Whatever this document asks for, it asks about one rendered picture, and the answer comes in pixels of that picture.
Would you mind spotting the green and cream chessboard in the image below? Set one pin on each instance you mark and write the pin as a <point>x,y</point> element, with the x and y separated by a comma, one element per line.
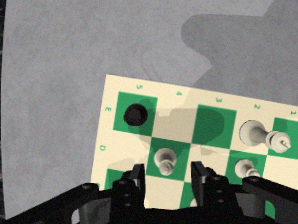
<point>198,125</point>

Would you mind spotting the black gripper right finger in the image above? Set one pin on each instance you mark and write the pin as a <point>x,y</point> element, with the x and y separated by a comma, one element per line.
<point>219,197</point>

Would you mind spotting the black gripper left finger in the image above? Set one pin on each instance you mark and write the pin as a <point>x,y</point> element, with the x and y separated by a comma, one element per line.
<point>126,203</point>

